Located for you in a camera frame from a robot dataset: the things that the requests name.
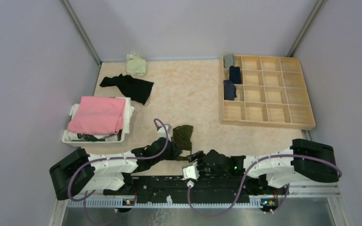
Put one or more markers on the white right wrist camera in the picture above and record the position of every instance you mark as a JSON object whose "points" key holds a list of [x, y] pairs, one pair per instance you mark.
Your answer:
{"points": [[190, 171]]}

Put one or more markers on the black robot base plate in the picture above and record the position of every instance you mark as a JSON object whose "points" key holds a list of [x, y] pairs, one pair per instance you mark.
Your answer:
{"points": [[206, 190]]}

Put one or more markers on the black underwear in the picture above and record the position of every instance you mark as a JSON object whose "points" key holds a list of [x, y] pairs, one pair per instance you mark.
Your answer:
{"points": [[136, 89]]}

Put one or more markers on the light green underwear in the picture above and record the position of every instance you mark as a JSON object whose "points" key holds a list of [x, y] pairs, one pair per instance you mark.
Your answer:
{"points": [[135, 65]]}

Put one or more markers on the white perforated plastic basket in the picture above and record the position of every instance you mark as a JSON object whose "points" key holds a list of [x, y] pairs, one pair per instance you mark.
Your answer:
{"points": [[113, 142]]}

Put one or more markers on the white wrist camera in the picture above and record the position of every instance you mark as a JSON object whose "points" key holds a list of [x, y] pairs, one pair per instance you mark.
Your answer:
{"points": [[165, 131], [190, 171]]}

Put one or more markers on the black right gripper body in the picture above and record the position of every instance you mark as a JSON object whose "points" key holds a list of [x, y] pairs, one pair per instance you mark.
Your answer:
{"points": [[204, 168]]}

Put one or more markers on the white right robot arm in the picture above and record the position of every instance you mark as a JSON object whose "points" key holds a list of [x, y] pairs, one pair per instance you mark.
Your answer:
{"points": [[304, 160]]}

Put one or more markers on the dark green underwear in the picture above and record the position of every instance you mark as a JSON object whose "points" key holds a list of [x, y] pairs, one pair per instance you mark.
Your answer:
{"points": [[182, 139]]}

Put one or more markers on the navy underwear cream waistband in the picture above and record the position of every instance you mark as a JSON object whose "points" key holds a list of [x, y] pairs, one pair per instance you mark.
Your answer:
{"points": [[229, 90]]}

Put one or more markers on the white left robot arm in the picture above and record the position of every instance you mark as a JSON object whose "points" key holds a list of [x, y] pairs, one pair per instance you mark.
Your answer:
{"points": [[81, 171]]}

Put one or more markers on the grey underwear white waistband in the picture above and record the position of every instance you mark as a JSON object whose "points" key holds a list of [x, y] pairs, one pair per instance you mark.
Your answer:
{"points": [[229, 60]]}

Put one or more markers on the wooden compartment tray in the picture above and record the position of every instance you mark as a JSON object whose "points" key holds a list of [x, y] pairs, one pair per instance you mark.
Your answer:
{"points": [[273, 93]]}

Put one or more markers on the navy orange underwear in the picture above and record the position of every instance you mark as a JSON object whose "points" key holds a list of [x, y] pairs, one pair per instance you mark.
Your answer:
{"points": [[235, 74]]}

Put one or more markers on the aluminium frame rail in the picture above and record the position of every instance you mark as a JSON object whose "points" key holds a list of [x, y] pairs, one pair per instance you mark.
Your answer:
{"points": [[308, 204]]}

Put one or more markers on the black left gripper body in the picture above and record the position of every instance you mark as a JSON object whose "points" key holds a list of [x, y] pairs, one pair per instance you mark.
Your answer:
{"points": [[170, 155]]}

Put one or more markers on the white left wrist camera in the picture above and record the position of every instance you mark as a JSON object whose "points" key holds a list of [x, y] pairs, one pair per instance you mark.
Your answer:
{"points": [[165, 131]]}

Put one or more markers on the white folded cloth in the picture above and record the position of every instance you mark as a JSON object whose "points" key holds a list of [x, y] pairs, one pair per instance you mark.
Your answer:
{"points": [[126, 124]]}

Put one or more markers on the pink folded cloth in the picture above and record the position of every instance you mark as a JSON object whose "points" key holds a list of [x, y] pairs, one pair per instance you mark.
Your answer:
{"points": [[98, 116]]}

